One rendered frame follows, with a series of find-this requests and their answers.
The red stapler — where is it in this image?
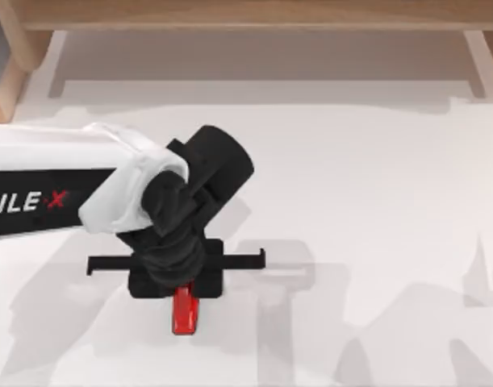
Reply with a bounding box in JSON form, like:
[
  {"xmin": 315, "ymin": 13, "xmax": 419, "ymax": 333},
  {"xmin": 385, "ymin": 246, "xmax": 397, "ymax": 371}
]
[{"xmin": 171, "ymin": 281, "xmax": 201, "ymax": 336}]

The wooden open shelf unit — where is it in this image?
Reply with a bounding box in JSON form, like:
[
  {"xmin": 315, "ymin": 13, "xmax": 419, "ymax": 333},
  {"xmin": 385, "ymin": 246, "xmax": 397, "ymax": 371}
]
[{"xmin": 0, "ymin": 0, "xmax": 493, "ymax": 124}]

